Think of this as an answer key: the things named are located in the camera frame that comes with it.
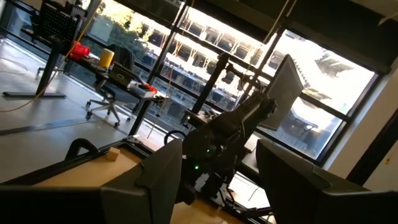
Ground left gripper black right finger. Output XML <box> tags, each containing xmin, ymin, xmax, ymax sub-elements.
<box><xmin>256</xmin><ymin>138</ymin><xmax>398</xmax><ymax>224</ymax></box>

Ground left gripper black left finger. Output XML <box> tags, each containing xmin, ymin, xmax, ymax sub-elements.
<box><xmin>0</xmin><ymin>138</ymin><xmax>183</xmax><ymax>224</ymax></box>

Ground natural wooden cube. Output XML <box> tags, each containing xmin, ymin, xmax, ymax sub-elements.
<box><xmin>104</xmin><ymin>146</ymin><xmax>121</xmax><ymax>162</ymax></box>

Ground black office chair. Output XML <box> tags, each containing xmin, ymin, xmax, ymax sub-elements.
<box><xmin>85</xmin><ymin>43</ymin><xmax>141</xmax><ymax>128</ymax></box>

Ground grey monitor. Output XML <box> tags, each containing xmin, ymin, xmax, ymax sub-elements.
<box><xmin>257</xmin><ymin>54</ymin><xmax>305</xmax><ymax>131</ymax></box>

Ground white red box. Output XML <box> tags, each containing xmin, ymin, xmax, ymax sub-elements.
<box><xmin>129</xmin><ymin>81</ymin><xmax>160</xmax><ymax>98</ymax></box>

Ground yellow cylinder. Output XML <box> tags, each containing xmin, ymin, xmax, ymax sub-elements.
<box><xmin>98</xmin><ymin>48</ymin><xmax>115</xmax><ymax>70</ymax></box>

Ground black desk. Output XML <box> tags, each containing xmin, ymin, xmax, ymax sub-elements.
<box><xmin>30</xmin><ymin>30</ymin><xmax>165</xmax><ymax>138</ymax></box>

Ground red plastic object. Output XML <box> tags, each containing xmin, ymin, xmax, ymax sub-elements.
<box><xmin>70</xmin><ymin>40</ymin><xmax>91</xmax><ymax>61</ymax></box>

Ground black pegboard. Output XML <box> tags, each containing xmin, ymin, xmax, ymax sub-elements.
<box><xmin>39</xmin><ymin>1</ymin><xmax>81</xmax><ymax>44</ymax></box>

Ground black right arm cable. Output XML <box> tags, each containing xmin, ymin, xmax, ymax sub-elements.
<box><xmin>164</xmin><ymin>129</ymin><xmax>187</xmax><ymax>146</ymax></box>

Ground black frame handle bracket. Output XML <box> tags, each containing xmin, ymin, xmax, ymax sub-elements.
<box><xmin>64</xmin><ymin>138</ymin><xmax>101</xmax><ymax>161</ymax></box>

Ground yellow cable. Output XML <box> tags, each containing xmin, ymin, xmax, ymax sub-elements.
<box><xmin>0</xmin><ymin>0</ymin><xmax>103</xmax><ymax>113</ymax></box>

